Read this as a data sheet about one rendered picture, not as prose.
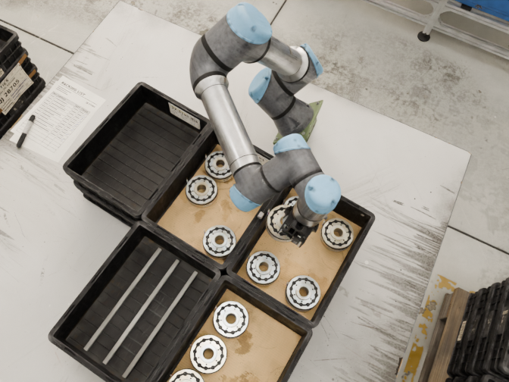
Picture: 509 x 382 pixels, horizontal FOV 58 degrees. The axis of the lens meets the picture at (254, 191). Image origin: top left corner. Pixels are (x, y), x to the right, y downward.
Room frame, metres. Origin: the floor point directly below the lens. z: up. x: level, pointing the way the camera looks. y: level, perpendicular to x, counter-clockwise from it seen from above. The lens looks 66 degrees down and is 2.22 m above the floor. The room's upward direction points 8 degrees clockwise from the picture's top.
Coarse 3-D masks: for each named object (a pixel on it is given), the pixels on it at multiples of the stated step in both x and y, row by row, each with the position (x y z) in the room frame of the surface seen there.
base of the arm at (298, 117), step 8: (296, 104) 0.95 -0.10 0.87; (304, 104) 0.99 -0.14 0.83; (288, 112) 0.92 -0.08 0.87; (296, 112) 0.93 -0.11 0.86; (304, 112) 0.94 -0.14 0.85; (312, 112) 0.95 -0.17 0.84; (280, 120) 0.90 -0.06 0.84; (288, 120) 0.90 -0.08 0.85; (296, 120) 0.90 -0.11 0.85; (304, 120) 0.91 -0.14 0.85; (280, 128) 0.89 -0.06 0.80; (288, 128) 0.88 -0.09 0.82; (296, 128) 0.88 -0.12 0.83; (304, 128) 0.89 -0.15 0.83
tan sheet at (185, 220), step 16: (224, 192) 0.60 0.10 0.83; (176, 208) 0.52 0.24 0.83; (192, 208) 0.52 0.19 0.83; (208, 208) 0.53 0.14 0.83; (224, 208) 0.54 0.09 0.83; (256, 208) 0.56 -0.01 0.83; (160, 224) 0.46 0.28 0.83; (176, 224) 0.46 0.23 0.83; (192, 224) 0.47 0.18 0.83; (208, 224) 0.48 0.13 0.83; (224, 224) 0.49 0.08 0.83; (240, 224) 0.49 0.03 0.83; (192, 240) 0.42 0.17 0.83
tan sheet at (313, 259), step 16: (320, 224) 0.53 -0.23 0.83; (352, 224) 0.55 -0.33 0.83; (272, 240) 0.46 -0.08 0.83; (320, 240) 0.48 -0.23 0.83; (288, 256) 0.41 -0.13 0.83; (304, 256) 0.42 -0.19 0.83; (320, 256) 0.43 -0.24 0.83; (336, 256) 0.43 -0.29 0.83; (240, 272) 0.34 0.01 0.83; (288, 272) 0.36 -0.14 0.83; (304, 272) 0.37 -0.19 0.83; (320, 272) 0.38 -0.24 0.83; (336, 272) 0.38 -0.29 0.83; (272, 288) 0.31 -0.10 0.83; (320, 288) 0.33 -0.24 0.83; (288, 304) 0.26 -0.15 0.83
